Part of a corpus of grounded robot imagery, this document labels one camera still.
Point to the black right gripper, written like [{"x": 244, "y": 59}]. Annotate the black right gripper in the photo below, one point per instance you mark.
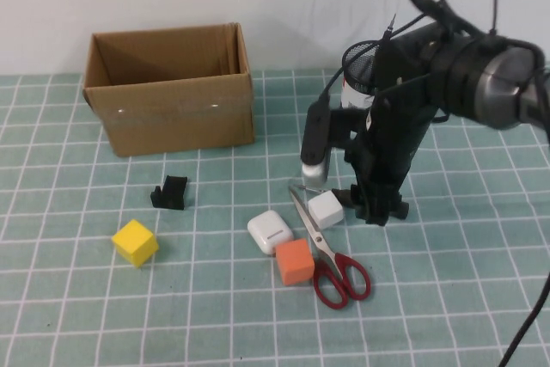
[{"x": 386, "y": 156}]

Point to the thin black precision screwdriver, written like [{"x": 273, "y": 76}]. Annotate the thin black precision screwdriver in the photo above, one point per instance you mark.
[{"x": 389, "y": 29}]

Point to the white cube block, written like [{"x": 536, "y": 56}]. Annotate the white cube block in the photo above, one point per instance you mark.
[{"x": 326, "y": 211}]

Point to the orange cube block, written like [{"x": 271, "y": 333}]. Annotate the orange cube block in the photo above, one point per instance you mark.
[{"x": 295, "y": 261}]

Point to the white earbuds case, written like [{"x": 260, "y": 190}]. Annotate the white earbuds case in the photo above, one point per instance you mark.
[{"x": 269, "y": 229}]

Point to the green checkered tablecloth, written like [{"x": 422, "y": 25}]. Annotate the green checkered tablecloth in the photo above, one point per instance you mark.
[{"x": 451, "y": 264}]

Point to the black mesh pen holder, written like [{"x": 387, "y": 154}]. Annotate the black mesh pen holder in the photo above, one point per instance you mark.
[{"x": 356, "y": 62}]

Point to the brown cardboard box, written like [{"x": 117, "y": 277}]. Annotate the brown cardboard box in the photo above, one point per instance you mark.
[{"x": 172, "y": 113}]

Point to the yellow cube block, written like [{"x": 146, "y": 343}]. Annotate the yellow cube block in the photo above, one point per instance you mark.
[{"x": 134, "y": 244}]

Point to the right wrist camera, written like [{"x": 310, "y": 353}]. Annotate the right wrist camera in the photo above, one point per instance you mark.
[{"x": 315, "y": 139}]

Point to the black plastic bracket part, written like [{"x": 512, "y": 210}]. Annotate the black plastic bracket part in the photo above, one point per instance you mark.
[{"x": 172, "y": 193}]

